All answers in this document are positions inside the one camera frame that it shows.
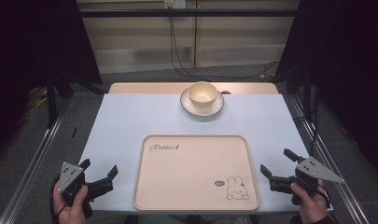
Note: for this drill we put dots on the cream ceramic cup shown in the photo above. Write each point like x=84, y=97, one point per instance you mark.
x=202, y=93

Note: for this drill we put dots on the wall socket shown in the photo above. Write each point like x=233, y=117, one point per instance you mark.
x=174, y=3

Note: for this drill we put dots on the black horizontal frame bar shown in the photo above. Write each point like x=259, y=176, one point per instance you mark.
x=183, y=13

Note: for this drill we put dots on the black stand post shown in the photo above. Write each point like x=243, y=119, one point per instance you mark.
x=51, y=102

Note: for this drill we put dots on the person's left hand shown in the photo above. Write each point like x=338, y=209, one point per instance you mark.
x=72, y=209

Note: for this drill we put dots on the beige tray with rabbit print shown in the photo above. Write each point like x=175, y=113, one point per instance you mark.
x=189, y=177

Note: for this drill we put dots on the cream saucer with dark rim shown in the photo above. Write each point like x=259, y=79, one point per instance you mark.
x=189, y=107

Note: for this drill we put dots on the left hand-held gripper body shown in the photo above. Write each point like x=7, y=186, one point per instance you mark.
x=71, y=179

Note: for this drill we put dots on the metal floor rail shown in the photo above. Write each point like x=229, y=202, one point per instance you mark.
x=342, y=189
x=31, y=168

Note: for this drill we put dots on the black curtain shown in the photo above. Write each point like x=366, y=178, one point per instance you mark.
x=348, y=62
x=28, y=46

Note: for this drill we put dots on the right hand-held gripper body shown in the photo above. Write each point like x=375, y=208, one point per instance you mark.
x=311, y=174

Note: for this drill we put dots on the white table mat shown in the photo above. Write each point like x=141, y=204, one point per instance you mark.
x=124, y=121

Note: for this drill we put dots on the person's right hand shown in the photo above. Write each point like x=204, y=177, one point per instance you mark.
x=311, y=207

